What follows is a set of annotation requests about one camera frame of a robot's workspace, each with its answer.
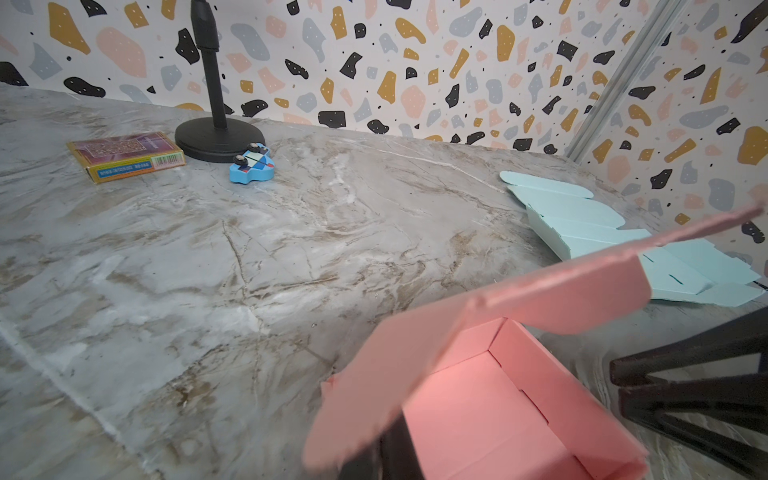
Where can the mint flat paper box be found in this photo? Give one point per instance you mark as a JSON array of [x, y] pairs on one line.
[[573, 224]]

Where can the small blue toy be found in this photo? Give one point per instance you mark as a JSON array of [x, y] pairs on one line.
[[255, 164]]

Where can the black microphone stand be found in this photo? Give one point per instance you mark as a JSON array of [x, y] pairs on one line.
[[213, 139]]

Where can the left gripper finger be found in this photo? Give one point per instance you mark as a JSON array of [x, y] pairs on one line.
[[391, 456]]

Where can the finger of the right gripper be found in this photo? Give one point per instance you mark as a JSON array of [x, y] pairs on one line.
[[746, 335], [706, 416]]

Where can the small pink card box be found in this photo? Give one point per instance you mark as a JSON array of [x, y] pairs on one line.
[[120, 157]]

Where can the pink paper box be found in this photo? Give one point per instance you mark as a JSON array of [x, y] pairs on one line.
[[482, 398]]

